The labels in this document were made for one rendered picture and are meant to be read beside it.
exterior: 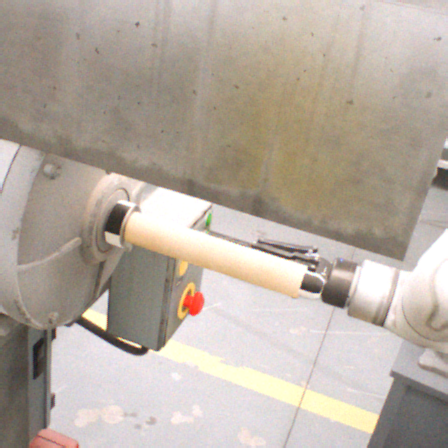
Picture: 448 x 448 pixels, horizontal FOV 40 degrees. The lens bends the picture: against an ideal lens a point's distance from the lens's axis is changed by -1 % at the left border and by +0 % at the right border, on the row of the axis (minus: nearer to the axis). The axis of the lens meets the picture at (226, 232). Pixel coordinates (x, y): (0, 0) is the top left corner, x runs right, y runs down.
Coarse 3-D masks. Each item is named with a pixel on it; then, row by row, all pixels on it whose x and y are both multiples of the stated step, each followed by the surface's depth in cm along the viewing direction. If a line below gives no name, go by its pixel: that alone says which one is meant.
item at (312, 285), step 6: (306, 276) 57; (312, 276) 57; (318, 276) 57; (306, 282) 57; (312, 282) 57; (318, 282) 57; (300, 288) 57; (306, 288) 57; (312, 288) 56; (318, 288) 57; (300, 294) 57; (306, 294) 57; (312, 294) 57; (318, 294) 57
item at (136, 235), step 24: (144, 216) 61; (144, 240) 60; (168, 240) 59; (192, 240) 59; (216, 240) 59; (216, 264) 58; (240, 264) 58; (264, 264) 57; (288, 264) 57; (288, 288) 57
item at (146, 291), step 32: (160, 192) 98; (192, 224) 91; (128, 256) 88; (160, 256) 86; (128, 288) 91; (160, 288) 89; (192, 288) 99; (128, 320) 94; (160, 320) 92; (128, 352) 101
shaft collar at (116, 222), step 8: (120, 200) 62; (112, 208) 60; (120, 208) 60; (128, 208) 60; (136, 208) 61; (112, 216) 60; (120, 216) 60; (128, 216) 60; (112, 224) 60; (120, 224) 60; (112, 232) 60; (120, 232) 60; (112, 240) 61; (120, 240) 60
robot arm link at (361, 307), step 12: (372, 264) 90; (360, 276) 88; (372, 276) 88; (384, 276) 88; (396, 276) 88; (360, 288) 88; (372, 288) 87; (384, 288) 87; (348, 300) 90; (360, 300) 88; (372, 300) 87; (384, 300) 87; (348, 312) 90; (360, 312) 89; (372, 312) 88; (384, 312) 87
